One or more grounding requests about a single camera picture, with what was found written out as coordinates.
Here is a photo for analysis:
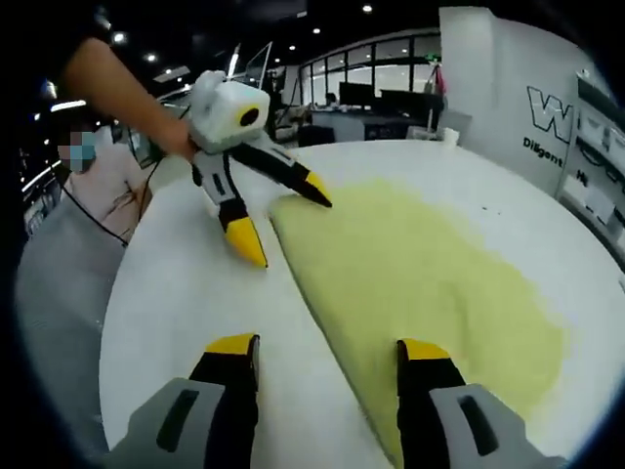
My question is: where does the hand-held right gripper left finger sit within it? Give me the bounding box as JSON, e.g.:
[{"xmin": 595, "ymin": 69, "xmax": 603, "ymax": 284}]
[{"xmin": 104, "ymin": 332, "xmax": 261, "ymax": 469}]

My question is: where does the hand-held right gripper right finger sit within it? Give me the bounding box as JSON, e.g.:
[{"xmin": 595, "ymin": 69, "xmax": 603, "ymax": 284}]
[{"xmin": 396, "ymin": 337, "xmax": 567, "ymax": 469}]

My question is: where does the yellow and blue garment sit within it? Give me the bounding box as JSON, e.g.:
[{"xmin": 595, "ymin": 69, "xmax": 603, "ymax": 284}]
[{"xmin": 268, "ymin": 178, "xmax": 568, "ymax": 469}]

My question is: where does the black office chair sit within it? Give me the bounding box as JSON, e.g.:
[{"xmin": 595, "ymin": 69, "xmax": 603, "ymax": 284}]
[{"xmin": 297, "ymin": 125, "xmax": 337, "ymax": 148}]

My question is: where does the black computer monitor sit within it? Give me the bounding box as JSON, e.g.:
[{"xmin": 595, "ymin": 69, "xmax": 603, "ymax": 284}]
[
  {"xmin": 339, "ymin": 81, "xmax": 378, "ymax": 107},
  {"xmin": 380, "ymin": 89, "xmax": 444, "ymax": 117}
]

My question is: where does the grey office desk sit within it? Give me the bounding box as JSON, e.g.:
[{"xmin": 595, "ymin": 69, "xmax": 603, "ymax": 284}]
[{"xmin": 310, "ymin": 109, "xmax": 440, "ymax": 143}]

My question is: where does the person's torso in pink shirt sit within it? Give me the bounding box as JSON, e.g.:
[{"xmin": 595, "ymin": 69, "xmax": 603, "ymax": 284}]
[{"xmin": 57, "ymin": 121, "xmax": 150, "ymax": 245}]

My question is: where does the hanging pink bag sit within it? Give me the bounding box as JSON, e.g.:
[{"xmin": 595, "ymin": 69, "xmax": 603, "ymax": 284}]
[{"xmin": 428, "ymin": 62, "xmax": 449, "ymax": 99}]

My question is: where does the white mesh office chair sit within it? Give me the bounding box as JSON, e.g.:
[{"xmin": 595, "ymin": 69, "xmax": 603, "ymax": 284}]
[{"xmin": 13, "ymin": 194, "xmax": 131, "ymax": 444}]

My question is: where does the grey office chair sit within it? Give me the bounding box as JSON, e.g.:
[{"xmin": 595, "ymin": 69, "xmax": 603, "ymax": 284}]
[{"xmin": 440, "ymin": 109, "xmax": 474, "ymax": 144}]

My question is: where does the grey metal shelving rack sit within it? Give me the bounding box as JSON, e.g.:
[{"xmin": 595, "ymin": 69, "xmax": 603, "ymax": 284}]
[{"xmin": 561, "ymin": 72, "xmax": 625, "ymax": 240}]

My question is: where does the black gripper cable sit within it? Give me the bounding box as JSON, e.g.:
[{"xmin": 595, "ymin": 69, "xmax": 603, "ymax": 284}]
[{"xmin": 61, "ymin": 105, "xmax": 192, "ymax": 248}]

